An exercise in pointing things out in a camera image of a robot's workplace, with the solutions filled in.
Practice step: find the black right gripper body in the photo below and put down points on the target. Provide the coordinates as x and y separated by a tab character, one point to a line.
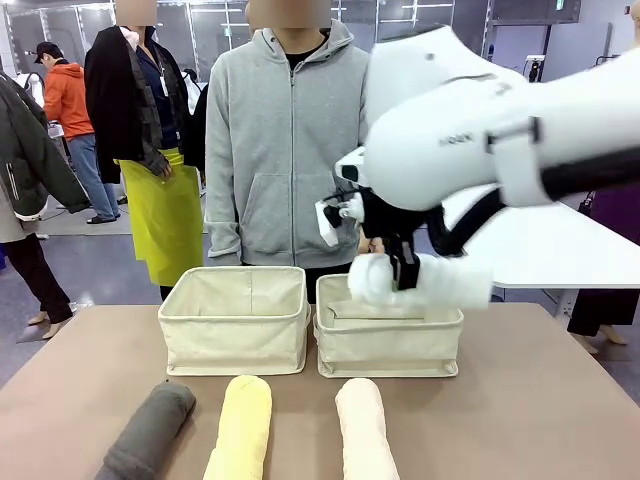
387	220

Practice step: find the white towel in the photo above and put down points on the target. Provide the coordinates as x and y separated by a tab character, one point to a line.
450	285

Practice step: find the pink towel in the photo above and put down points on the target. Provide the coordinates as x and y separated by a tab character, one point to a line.
362	430

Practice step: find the grey towel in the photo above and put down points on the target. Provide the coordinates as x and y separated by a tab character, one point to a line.
145	430

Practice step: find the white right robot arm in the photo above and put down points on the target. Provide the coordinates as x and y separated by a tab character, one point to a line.
425	125

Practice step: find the hoodie person's left hand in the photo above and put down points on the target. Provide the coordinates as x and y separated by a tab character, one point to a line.
372	245

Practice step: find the apron person's hand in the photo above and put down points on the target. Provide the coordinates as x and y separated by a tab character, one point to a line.
162	167

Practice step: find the beige fabric basket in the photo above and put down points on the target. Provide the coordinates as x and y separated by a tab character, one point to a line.
235	340
385	345

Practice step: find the person in grey hoodie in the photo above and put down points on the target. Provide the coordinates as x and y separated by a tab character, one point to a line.
280	150

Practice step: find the white table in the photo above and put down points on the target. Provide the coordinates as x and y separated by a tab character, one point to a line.
550	250

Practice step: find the person in purple skirt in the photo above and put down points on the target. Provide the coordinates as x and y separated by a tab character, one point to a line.
600	300

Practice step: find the person with yellow apron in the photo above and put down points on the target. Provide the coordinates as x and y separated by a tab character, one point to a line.
160	225

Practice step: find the yellow rolled towel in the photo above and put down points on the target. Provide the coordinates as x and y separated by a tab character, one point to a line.
245	430

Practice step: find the person in orange jacket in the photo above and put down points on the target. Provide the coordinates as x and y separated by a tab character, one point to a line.
67	100

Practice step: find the person in dark green jacket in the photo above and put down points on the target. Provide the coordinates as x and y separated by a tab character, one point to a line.
25	150

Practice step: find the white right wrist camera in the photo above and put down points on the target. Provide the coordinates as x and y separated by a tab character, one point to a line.
327	234

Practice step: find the black camera stand pole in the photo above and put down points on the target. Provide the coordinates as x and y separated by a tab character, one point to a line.
536	70

